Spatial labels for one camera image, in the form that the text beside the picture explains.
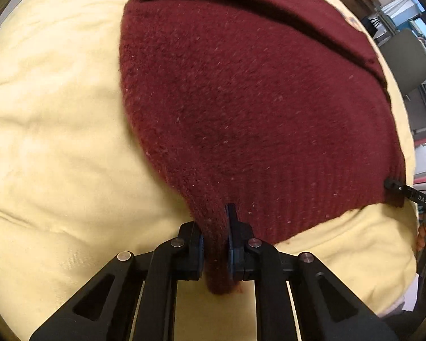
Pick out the yellow printed bed blanket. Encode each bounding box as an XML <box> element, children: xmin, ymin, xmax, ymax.
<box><xmin>0</xmin><ymin>0</ymin><xmax>417</xmax><ymax>341</ymax></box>

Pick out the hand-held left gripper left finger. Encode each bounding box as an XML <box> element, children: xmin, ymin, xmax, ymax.
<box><xmin>28</xmin><ymin>220</ymin><xmax>204</xmax><ymax>341</ymax></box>

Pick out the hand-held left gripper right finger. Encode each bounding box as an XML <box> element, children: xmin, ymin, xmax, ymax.
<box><xmin>225</xmin><ymin>203</ymin><xmax>402</xmax><ymax>341</ymax></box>

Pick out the grey chair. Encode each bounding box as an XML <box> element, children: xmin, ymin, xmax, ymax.
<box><xmin>378</xmin><ymin>28</ymin><xmax>426</xmax><ymax>97</ymax></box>

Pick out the person's right hand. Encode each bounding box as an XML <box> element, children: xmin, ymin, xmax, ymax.
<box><xmin>416</xmin><ymin>222</ymin><xmax>426</xmax><ymax>253</ymax></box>

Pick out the dark tote bag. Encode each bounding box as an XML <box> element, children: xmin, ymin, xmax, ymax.
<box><xmin>362</xmin><ymin>13</ymin><xmax>389</xmax><ymax>39</ymax></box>

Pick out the dark red knit sweater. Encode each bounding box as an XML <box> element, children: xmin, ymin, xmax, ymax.
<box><xmin>119</xmin><ymin>0</ymin><xmax>407</xmax><ymax>295</ymax></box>

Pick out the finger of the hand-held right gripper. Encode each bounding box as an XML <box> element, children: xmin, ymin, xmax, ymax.
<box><xmin>383</xmin><ymin>178</ymin><xmax>426</xmax><ymax>217</ymax></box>

